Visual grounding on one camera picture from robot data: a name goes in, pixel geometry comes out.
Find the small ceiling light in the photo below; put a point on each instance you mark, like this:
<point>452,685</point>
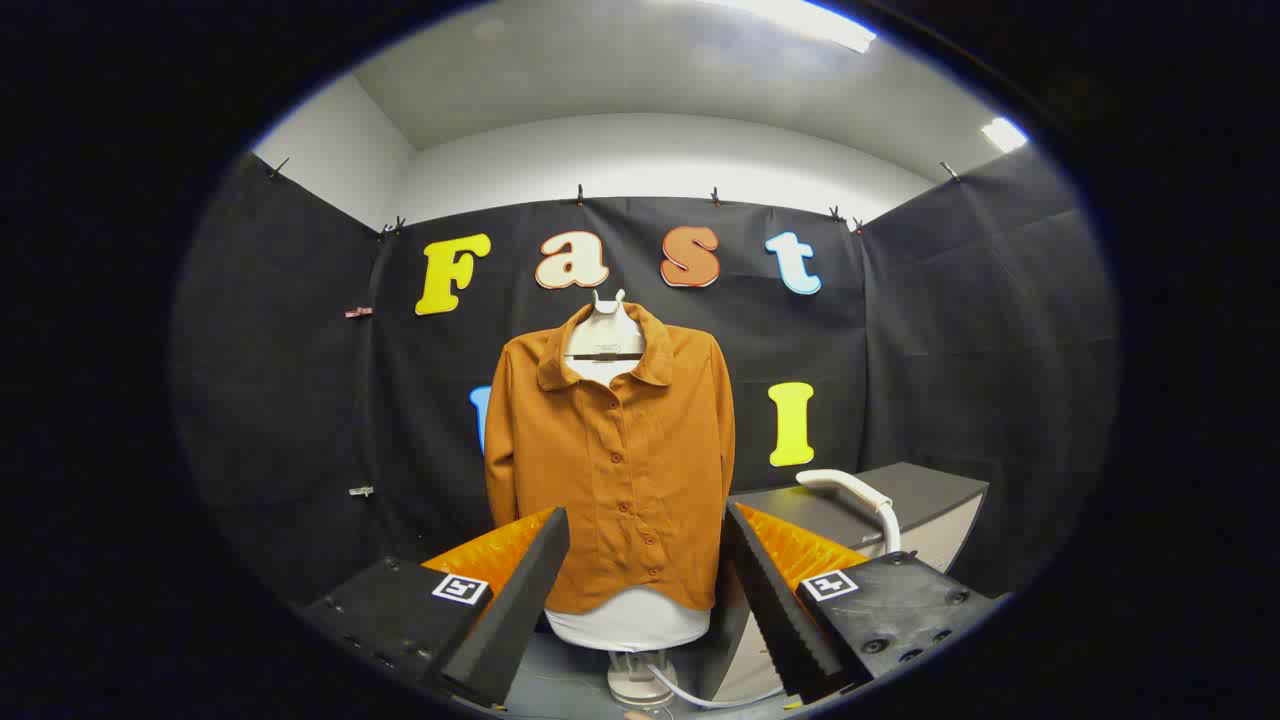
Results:
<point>1003,134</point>

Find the black backdrop cloth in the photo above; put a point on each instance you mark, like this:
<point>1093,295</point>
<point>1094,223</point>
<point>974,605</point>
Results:
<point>300,400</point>

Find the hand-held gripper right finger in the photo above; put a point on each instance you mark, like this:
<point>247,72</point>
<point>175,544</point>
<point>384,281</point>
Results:
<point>765,600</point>

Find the white mannequin torso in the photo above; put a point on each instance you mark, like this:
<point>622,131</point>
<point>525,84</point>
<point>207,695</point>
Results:
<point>630,625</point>

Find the long ceiling light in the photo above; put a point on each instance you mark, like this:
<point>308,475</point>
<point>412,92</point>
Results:
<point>800,20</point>

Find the brown button shirt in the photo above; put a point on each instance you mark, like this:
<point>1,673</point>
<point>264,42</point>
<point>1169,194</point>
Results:
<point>600,480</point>

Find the white garment steamer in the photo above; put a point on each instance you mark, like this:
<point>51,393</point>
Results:
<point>850,484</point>

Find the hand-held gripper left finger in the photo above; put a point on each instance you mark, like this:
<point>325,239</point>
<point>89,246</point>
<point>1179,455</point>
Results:
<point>520,600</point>

